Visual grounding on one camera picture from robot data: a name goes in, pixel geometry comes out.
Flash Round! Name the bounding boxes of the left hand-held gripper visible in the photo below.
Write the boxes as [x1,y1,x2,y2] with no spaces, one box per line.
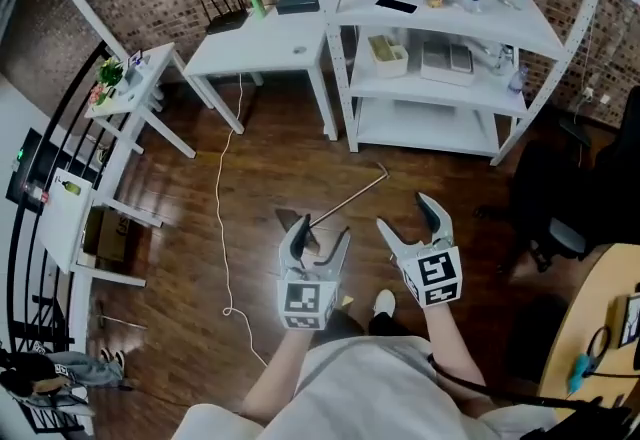
[276,213,352,332]

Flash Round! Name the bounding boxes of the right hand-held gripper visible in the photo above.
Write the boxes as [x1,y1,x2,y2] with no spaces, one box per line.
[375,191,464,310]

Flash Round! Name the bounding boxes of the long-handled dustpan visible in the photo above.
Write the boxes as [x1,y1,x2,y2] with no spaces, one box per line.
[274,161,391,257]

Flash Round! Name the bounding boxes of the person's left forearm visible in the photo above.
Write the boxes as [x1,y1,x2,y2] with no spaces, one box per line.
[241,326,315,423]

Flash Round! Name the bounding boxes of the person's right forearm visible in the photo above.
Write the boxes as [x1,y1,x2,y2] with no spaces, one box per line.
[424,301,490,407]

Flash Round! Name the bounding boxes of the wooden floor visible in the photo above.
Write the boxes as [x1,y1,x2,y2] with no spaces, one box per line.
[84,72,616,440]

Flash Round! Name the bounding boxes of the person's white shoe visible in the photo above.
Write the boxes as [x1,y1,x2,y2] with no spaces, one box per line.
[371,288,397,320]

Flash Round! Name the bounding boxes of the person's dark trousers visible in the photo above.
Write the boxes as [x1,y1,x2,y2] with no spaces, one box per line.
[317,308,432,345]

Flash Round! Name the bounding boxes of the black office chair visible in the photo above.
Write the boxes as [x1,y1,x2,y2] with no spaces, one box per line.
[473,85,640,275]

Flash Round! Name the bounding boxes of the person's white shirt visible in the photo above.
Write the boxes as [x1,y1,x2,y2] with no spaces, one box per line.
[171,334,557,440]

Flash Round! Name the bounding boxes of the grey flat case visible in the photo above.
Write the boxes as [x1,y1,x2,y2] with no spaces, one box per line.
[419,39,476,87]

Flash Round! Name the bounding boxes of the white open box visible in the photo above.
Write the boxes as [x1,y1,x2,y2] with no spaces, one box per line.
[367,33,410,79]

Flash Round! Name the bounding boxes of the clear empty bottle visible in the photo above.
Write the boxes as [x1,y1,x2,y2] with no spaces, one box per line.
[506,64,529,97]
[491,43,517,77]

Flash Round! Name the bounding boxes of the round wooden table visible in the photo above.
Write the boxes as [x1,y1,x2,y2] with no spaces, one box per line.
[536,242,640,425]

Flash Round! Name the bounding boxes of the thin metal rod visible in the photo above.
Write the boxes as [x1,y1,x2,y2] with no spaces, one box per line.
[96,299,150,332]

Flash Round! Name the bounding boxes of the brown cardboard box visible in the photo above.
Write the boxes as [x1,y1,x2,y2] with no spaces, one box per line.
[81,207,132,265]

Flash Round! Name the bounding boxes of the teal clip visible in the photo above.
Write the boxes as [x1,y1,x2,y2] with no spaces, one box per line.
[566,352,592,395]

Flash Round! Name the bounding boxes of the white metal shelf rack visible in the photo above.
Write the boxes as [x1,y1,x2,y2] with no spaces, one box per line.
[298,0,617,167]

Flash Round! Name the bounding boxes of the white desk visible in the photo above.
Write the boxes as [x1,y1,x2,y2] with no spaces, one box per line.
[181,4,340,142]

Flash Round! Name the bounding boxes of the black smartphone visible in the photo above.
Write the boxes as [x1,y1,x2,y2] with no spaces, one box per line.
[374,0,419,15]

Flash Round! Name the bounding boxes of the small white side table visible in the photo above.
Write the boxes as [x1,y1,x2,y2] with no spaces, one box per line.
[83,42,198,160]

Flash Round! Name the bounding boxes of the black router with antennas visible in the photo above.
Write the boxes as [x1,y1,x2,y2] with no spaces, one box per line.
[199,0,250,36]

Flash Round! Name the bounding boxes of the dark flat box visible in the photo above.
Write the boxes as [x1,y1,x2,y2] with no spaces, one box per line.
[275,0,321,16]

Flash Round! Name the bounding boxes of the white low bench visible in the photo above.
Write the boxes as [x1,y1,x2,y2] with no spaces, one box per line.
[36,166,167,290]

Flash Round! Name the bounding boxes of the small white blue carton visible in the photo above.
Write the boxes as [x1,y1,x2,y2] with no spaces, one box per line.
[126,49,152,80]

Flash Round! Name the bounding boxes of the green potted plant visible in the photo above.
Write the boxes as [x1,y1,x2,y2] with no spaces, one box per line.
[96,56,125,89]

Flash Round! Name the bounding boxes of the black metal railing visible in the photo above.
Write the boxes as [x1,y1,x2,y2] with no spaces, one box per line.
[3,39,127,432]

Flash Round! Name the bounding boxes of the white cord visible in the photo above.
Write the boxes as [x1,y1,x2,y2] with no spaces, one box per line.
[214,72,270,370]

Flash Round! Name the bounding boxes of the black cable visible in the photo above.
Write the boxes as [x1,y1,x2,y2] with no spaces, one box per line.
[426,351,632,415]

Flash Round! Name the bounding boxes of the small picture frame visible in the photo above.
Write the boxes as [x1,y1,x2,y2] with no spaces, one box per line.
[616,292,640,350]

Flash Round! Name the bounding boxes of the black wall device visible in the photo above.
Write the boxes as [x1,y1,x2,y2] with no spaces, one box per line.
[4,126,57,215]

